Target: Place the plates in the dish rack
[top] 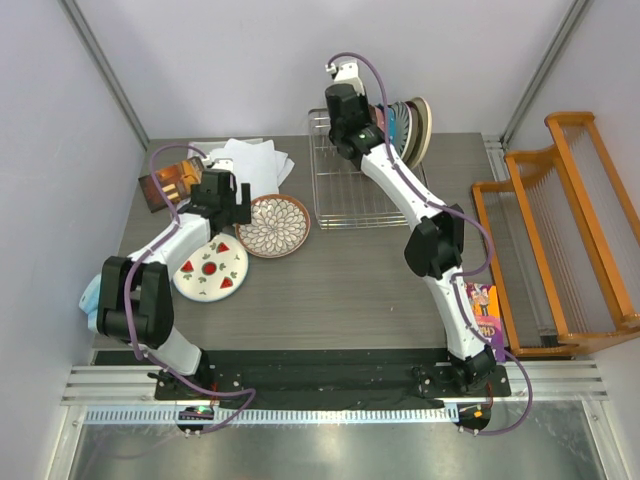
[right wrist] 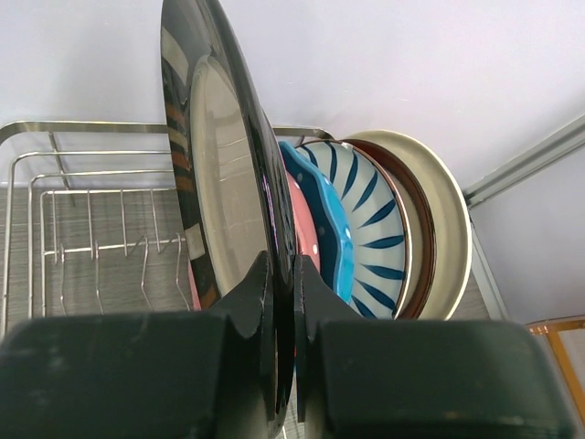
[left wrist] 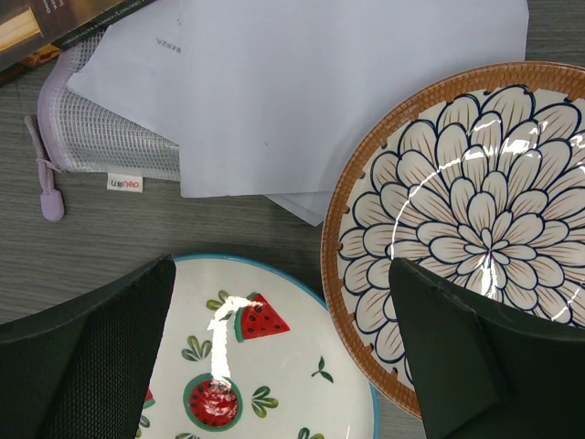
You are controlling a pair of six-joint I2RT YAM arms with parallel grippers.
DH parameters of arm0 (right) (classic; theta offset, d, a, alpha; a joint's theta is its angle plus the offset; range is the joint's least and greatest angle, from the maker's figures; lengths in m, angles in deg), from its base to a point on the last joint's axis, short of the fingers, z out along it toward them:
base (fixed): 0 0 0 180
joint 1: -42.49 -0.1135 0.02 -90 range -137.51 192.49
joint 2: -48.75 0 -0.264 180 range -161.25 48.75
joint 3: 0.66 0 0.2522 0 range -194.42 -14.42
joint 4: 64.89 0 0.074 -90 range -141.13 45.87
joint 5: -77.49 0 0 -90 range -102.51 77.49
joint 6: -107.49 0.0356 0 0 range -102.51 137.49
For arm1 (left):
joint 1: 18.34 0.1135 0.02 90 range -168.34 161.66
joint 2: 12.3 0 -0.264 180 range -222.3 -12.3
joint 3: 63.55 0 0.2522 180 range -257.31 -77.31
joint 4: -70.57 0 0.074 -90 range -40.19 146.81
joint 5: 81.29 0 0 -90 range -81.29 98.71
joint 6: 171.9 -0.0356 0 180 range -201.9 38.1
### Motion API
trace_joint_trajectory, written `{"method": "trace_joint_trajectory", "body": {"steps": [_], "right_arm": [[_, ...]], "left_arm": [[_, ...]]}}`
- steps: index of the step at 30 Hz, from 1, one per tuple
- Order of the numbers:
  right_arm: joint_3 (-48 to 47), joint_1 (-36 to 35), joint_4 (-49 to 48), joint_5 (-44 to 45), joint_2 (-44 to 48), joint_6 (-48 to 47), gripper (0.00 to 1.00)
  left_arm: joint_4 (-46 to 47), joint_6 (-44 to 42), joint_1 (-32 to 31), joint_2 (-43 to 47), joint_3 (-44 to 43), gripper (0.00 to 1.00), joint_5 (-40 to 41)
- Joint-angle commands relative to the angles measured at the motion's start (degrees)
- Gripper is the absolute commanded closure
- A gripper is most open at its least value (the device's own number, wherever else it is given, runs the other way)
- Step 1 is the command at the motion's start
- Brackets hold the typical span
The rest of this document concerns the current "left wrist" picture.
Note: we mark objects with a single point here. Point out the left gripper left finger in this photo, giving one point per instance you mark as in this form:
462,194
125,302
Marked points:
81,369

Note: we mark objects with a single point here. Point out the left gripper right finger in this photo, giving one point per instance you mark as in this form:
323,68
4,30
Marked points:
482,369

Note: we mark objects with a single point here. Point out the brown floral pattern plate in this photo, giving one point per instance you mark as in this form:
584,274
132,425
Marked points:
480,179

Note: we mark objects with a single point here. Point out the white watermelon pattern plate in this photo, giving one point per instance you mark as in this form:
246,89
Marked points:
250,352

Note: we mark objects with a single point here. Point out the mesh zipper pouch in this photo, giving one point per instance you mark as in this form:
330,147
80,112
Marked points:
73,134

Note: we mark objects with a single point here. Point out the white cloth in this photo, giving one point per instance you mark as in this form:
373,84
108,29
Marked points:
271,97

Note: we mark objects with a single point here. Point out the dark brown book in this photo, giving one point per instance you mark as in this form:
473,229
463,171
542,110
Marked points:
33,32

